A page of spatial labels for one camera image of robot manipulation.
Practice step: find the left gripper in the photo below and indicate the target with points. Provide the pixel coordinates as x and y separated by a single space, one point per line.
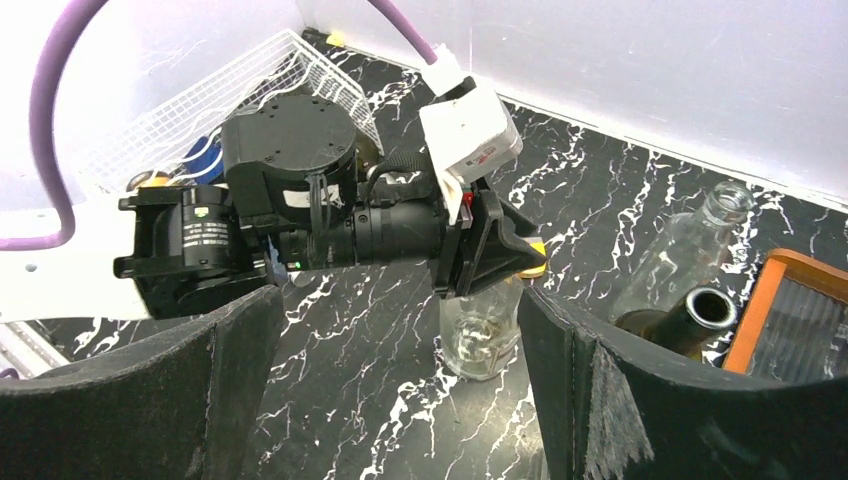
486 245

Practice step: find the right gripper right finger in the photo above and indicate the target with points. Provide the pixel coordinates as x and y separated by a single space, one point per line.
611 405

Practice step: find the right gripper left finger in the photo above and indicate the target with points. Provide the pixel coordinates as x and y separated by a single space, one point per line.
180 404

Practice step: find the clear round glass bottle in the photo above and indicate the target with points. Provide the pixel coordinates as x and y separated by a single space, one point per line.
479 333

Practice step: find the dark green wine bottle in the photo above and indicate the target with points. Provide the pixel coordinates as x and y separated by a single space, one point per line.
701 315

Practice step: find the clear tall glass bottle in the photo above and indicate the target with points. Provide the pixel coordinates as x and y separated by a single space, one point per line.
688 251

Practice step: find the blue liquor bottle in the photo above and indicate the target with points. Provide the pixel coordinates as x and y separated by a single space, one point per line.
200 156

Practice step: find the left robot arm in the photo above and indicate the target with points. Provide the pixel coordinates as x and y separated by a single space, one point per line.
294 198

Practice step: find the brown gold-capped bottle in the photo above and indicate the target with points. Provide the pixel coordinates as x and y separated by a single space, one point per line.
148 179

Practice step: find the yellow grey eraser block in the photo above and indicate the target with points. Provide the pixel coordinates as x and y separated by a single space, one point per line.
540 259

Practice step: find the orange wooden tiered shelf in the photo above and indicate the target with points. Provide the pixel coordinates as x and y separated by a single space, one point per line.
794 327

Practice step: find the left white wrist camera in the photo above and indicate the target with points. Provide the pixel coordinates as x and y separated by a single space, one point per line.
469 133

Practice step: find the white wire wine rack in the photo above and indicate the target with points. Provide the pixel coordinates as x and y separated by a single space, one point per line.
160 139

